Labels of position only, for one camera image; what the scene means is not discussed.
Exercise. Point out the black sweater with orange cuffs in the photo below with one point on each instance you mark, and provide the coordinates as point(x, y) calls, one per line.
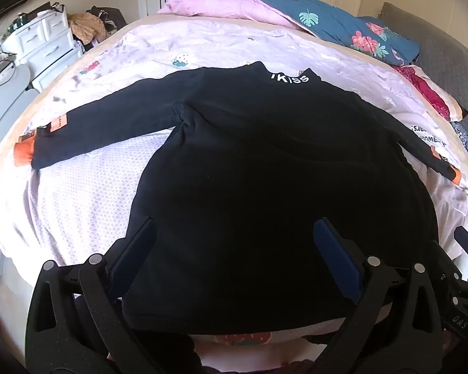
point(257, 163)

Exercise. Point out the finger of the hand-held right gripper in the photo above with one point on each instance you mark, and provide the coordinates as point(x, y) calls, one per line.
point(465, 237)

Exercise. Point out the brown crumpled cloth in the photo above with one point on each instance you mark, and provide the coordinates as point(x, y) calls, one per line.
point(85, 27)

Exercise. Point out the black paper bag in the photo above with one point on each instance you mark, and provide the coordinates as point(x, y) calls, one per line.
point(48, 11)

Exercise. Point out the blue floral quilt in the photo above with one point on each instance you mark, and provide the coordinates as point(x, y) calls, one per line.
point(335, 19)

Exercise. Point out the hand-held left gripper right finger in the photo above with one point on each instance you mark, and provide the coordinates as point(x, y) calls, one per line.
point(335, 249)

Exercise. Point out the white drawer cabinet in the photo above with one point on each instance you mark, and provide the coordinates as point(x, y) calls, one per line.
point(39, 39)

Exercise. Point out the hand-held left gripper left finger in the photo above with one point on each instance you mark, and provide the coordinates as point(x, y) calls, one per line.
point(134, 249)

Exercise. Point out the pale grey rounded table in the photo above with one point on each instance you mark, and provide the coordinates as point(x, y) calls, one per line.
point(4, 97)

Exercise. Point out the red floral pillow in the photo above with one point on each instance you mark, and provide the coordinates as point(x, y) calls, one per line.
point(429, 87)

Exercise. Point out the pink strawberry printed blanket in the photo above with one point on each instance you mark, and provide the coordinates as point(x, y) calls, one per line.
point(82, 202)

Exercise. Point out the grey padded headboard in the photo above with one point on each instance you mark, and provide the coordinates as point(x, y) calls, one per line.
point(444, 54)

